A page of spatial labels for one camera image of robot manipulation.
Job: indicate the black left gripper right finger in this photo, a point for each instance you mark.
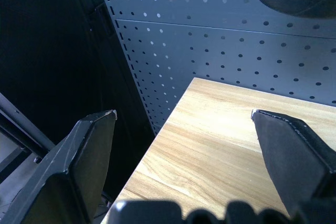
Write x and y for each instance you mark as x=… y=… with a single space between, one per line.
x=288 y=155

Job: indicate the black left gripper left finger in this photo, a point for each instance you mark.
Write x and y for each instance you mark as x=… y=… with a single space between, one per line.
x=78 y=161

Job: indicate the grey perforated metal panel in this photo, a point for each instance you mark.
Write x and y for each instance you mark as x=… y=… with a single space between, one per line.
x=210 y=45

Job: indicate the black metal frame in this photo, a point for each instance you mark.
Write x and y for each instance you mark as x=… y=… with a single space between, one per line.
x=21 y=132

